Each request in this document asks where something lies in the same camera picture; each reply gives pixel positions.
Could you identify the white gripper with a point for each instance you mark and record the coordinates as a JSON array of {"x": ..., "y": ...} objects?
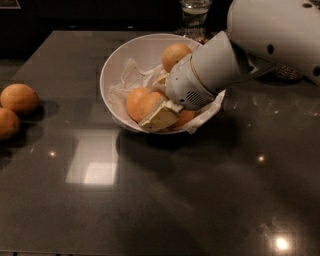
[{"x": 186, "y": 87}]

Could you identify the glass cereal jar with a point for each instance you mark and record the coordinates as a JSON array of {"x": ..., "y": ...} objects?
[
  {"x": 193, "y": 20},
  {"x": 286, "y": 73}
]

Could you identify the white paper liner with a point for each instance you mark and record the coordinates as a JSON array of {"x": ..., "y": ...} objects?
[{"x": 133, "y": 78}]

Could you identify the orange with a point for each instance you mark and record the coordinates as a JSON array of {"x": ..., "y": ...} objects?
[
  {"x": 9, "y": 124},
  {"x": 135, "y": 103},
  {"x": 185, "y": 117},
  {"x": 173, "y": 54},
  {"x": 147, "y": 103},
  {"x": 20, "y": 98}
]

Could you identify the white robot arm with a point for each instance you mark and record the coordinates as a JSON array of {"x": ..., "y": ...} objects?
[{"x": 261, "y": 35}]

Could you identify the white bowl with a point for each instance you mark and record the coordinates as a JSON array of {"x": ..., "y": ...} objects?
[{"x": 133, "y": 50}]

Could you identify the right glass cereal jar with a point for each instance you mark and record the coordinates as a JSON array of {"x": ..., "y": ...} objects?
[{"x": 286, "y": 73}]

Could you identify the left glass cereal jar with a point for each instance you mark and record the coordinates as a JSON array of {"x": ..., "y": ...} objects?
[{"x": 193, "y": 20}]

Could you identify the orange at bowl top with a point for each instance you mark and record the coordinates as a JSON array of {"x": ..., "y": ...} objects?
[{"x": 173, "y": 54}]

